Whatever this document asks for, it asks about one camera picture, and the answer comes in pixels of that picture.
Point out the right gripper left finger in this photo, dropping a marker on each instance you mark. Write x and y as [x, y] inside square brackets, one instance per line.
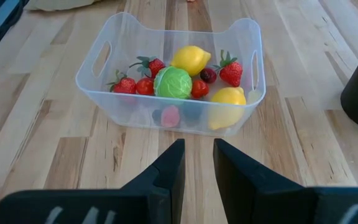
[154, 202]

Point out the tan folded cloth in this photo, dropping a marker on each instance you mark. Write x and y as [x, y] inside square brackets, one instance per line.
[57, 4]

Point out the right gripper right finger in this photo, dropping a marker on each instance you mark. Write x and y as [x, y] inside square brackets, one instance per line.
[259, 199]

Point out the yellow plastic lemon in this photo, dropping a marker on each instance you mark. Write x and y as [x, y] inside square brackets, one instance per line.
[190, 59]
[228, 96]

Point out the green plastic cabbage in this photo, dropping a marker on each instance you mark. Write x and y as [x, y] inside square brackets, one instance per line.
[172, 82]

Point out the red plastic strawberry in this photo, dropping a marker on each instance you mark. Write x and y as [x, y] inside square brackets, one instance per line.
[231, 74]
[125, 85]
[156, 67]

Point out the clear plastic tupperware container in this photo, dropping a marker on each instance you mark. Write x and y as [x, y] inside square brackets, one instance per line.
[129, 37]

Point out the dark purple cherry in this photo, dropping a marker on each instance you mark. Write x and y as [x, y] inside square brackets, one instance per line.
[208, 75]

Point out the small pink peach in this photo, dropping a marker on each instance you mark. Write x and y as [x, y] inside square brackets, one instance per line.
[170, 116]

